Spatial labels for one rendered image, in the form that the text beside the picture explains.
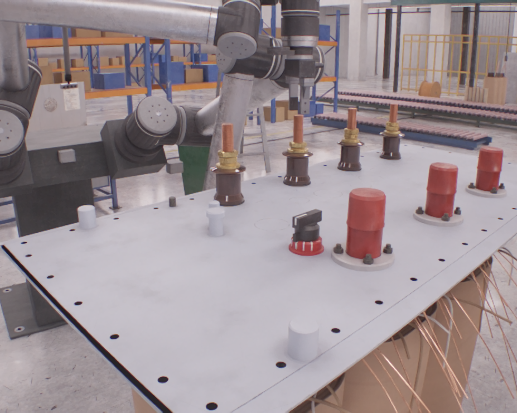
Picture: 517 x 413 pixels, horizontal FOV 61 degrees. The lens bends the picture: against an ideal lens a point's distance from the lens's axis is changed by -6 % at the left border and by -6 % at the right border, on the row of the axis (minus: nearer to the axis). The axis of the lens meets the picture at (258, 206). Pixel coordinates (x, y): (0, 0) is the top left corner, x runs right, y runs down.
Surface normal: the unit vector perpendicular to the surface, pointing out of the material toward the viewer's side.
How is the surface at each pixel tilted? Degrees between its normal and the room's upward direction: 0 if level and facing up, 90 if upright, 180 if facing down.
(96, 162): 90
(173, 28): 121
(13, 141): 64
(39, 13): 114
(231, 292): 0
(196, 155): 94
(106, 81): 90
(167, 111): 60
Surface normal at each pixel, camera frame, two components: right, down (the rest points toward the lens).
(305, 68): 0.25, 0.30
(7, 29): 0.29, 0.94
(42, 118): 0.69, 0.22
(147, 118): 0.42, -0.20
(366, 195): -0.02, -0.93
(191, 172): -0.48, 0.34
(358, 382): -0.17, 0.31
